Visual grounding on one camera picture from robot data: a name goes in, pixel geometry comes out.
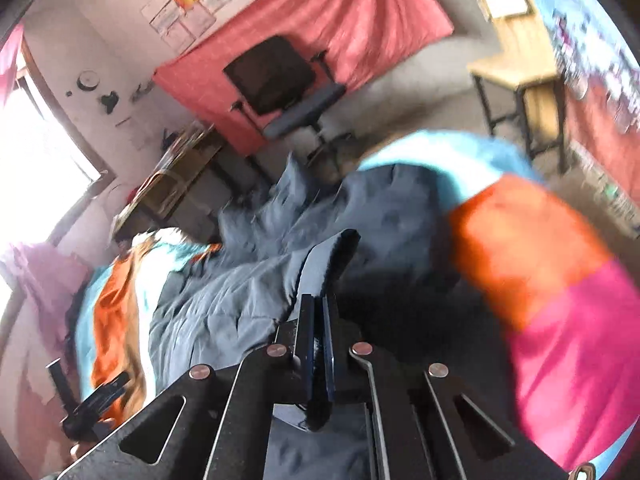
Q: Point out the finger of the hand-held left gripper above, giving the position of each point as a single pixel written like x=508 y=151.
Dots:
x=59 y=382
x=107 y=390

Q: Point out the group of wall certificates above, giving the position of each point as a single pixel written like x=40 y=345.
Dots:
x=200 y=0

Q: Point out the white paper sheet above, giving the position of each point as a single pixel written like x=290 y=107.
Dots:
x=506 y=0

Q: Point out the black office chair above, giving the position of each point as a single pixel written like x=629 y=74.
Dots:
x=280 y=85

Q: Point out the dark blue garment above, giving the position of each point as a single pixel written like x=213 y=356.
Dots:
x=260 y=270

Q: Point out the bright window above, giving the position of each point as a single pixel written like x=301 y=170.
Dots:
x=40 y=150

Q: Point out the wooden desk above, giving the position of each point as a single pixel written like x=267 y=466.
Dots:
x=175 y=180

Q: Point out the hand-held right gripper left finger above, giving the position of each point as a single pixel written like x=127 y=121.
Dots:
x=311 y=340

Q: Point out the colourful striped blanket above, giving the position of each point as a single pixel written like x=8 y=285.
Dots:
x=545 y=270

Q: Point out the round wall clock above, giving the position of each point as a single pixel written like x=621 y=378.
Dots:
x=89 y=80

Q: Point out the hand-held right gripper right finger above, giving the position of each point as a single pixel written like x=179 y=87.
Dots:
x=334 y=345

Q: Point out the pink curtain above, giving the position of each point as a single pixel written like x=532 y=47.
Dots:
x=10 y=60

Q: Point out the red checked wall cloth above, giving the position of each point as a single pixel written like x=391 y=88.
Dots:
x=320 y=15

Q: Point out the printed wall cloth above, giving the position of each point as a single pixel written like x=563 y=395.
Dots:
x=595 y=60

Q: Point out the wooden chair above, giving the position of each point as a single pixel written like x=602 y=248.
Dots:
x=520 y=60

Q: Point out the pink cloth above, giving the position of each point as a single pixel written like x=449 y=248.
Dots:
x=45 y=285

